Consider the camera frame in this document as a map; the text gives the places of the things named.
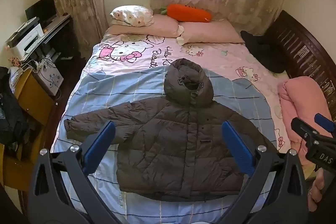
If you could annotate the person's right hand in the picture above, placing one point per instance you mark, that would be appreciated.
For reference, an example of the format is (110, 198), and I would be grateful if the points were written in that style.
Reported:
(317, 187)

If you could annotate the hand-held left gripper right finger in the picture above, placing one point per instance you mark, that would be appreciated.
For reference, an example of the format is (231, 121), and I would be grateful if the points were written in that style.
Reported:
(236, 146)

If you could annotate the yellow wooden cabinet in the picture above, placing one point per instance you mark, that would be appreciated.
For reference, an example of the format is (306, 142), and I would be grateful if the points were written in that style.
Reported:
(34, 98)

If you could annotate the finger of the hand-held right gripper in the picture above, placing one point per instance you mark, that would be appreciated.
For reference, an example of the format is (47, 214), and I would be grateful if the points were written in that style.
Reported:
(302, 127)
(325, 121)

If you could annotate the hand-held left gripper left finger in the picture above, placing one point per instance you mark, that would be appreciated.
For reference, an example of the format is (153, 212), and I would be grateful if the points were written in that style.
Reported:
(101, 144)

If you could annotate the folded pink blanket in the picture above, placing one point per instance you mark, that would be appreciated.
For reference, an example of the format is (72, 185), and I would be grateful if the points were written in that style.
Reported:
(302, 100)

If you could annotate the pink pillow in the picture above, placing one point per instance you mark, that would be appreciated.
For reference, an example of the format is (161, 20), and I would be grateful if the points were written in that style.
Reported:
(210, 32)
(147, 27)

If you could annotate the white printer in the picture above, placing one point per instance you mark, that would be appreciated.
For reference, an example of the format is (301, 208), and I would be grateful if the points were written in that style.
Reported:
(25, 40)

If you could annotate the white flower print computer case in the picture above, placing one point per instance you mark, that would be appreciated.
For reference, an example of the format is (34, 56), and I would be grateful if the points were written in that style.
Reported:
(50, 77)

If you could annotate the cartoon print bed sheet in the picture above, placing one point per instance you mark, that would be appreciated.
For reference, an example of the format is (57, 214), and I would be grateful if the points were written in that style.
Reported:
(118, 87)

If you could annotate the orange carrot plush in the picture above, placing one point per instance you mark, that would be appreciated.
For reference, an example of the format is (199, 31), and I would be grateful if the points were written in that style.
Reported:
(187, 12)

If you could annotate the dark clothes pile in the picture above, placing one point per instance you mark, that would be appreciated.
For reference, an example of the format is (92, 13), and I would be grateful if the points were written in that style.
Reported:
(11, 113)

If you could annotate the black cloth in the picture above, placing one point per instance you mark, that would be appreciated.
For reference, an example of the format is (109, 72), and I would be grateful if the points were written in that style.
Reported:
(262, 53)

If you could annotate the glass top desk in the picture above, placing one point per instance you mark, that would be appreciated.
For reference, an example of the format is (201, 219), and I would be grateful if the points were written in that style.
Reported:
(59, 23)

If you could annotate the black monitor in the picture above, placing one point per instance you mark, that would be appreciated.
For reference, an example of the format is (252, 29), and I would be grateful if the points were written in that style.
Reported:
(42, 10)

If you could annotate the white floral pillow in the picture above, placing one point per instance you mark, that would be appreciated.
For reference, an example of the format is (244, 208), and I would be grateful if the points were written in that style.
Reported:
(131, 15)

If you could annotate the brown hooded puffer jacket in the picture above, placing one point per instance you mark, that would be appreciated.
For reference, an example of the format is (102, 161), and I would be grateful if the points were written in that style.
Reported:
(178, 134)

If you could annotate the dark wooden headboard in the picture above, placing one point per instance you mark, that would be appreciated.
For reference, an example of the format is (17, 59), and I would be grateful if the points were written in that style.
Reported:
(296, 45)

